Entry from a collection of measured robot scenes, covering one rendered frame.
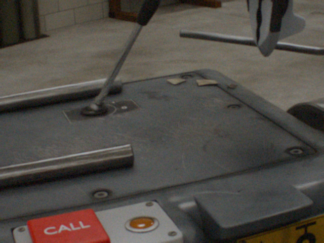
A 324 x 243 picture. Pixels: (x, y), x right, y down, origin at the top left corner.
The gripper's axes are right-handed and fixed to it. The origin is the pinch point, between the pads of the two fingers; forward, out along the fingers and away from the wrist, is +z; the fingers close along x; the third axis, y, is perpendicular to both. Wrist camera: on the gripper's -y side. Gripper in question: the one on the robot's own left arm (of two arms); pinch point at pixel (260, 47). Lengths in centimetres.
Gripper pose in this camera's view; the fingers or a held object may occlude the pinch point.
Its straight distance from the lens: 86.5
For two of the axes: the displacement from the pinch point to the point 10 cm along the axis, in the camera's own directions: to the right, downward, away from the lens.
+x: -3.4, -5.1, 7.9
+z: -0.1, 8.4, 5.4
